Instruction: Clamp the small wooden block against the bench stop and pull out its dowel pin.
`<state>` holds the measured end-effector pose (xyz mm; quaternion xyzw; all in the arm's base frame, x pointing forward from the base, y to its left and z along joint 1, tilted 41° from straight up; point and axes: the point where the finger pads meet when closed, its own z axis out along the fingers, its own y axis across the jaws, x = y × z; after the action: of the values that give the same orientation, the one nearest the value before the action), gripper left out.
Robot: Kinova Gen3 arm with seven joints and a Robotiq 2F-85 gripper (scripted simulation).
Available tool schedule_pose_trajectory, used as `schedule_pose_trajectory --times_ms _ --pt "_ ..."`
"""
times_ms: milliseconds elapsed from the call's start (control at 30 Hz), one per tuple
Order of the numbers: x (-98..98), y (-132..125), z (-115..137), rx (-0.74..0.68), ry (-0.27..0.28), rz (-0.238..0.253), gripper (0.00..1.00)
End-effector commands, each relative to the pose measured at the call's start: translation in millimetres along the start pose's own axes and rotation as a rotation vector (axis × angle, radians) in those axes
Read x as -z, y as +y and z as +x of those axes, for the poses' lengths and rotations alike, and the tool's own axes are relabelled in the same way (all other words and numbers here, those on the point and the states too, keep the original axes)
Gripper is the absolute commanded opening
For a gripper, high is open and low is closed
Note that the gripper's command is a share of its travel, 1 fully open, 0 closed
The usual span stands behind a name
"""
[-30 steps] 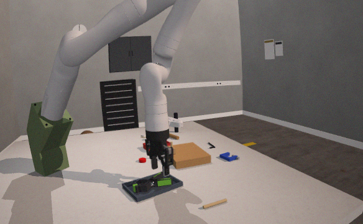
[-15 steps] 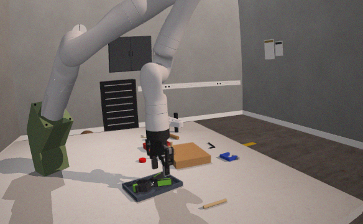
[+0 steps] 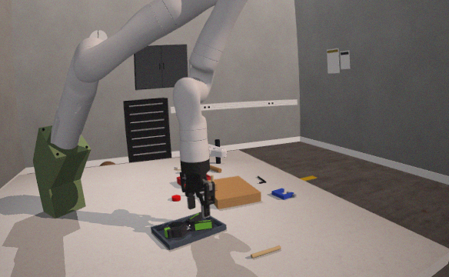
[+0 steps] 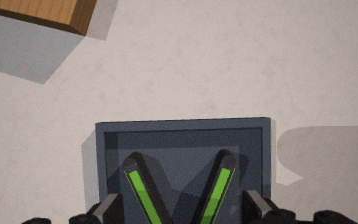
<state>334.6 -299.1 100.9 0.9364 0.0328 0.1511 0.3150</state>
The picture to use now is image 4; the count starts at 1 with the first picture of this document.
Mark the black spring clamp with green grips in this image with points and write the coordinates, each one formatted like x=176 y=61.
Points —
x=150 y=199

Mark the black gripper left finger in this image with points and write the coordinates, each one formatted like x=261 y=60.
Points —
x=110 y=211

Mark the light wooden board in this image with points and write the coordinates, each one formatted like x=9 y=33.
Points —
x=72 y=16

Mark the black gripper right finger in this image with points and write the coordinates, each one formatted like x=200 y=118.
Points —
x=255 y=207

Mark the dark grey shallow tray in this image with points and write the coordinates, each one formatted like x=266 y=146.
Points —
x=180 y=155

